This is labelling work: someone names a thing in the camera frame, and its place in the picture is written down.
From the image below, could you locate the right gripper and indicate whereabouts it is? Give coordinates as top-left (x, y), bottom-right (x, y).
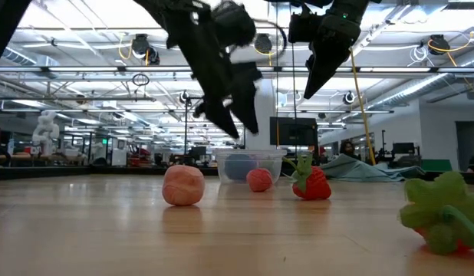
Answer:
top-left (303, 0), bottom-right (370, 100)

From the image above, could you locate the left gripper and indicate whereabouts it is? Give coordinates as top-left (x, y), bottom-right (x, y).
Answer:
top-left (159, 6), bottom-right (264, 140)

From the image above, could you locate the purple toy grape bunch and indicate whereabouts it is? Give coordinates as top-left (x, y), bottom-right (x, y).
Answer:
top-left (223, 153), bottom-right (258, 182)

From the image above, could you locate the small red toy ball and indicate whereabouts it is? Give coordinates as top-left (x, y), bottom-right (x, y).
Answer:
top-left (245, 167), bottom-right (274, 193)

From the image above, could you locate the pale pink toy peach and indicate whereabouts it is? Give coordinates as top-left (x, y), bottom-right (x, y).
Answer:
top-left (161, 164), bottom-right (206, 207)

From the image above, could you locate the red toy strawberry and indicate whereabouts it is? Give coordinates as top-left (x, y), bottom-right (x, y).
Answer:
top-left (281, 153), bottom-right (333, 202)
top-left (398, 170), bottom-right (474, 257)

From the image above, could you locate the clear plastic tupperware container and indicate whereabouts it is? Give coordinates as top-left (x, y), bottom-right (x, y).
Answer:
top-left (213, 148), bottom-right (288, 185)

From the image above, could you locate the large black monitor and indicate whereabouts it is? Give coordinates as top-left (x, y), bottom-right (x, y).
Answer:
top-left (269, 117), bottom-right (319, 147)

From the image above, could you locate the teal crumpled cloth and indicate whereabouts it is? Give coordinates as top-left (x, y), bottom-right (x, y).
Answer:
top-left (320, 153), bottom-right (426, 182)

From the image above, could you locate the small black monitor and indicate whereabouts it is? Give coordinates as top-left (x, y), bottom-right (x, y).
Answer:
top-left (392, 142), bottom-right (416, 156)

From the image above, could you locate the white cabinet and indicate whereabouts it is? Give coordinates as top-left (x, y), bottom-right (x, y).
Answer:
top-left (111, 147), bottom-right (128, 166)

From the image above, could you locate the green board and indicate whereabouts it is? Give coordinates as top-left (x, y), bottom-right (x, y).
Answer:
top-left (420, 159), bottom-right (453, 173)

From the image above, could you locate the white robot figure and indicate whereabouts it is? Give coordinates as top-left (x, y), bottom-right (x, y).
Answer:
top-left (31, 110), bottom-right (61, 156)

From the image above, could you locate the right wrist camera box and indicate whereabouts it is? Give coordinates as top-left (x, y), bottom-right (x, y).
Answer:
top-left (288, 11), bottom-right (319, 44)

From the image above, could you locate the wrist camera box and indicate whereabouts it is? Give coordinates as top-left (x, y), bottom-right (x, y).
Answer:
top-left (212, 0), bottom-right (258, 49)
top-left (288, 11), bottom-right (319, 44)

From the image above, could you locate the black metal stand frame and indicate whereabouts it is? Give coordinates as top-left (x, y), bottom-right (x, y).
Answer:
top-left (183, 95), bottom-right (202, 155)

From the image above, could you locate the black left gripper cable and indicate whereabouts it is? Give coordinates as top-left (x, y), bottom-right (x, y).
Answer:
top-left (255, 18), bottom-right (288, 61)

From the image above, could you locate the yellow hanging cable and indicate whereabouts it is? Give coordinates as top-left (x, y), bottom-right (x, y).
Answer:
top-left (348, 48), bottom-right (377, 166)

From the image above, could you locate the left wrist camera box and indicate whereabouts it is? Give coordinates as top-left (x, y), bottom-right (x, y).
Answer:
top-left (212, 0), bottom-right (258, 49)

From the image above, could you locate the silver ventilation duct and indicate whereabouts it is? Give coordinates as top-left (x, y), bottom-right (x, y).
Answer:
top-left (369, 72), bottom-right (451, 110)

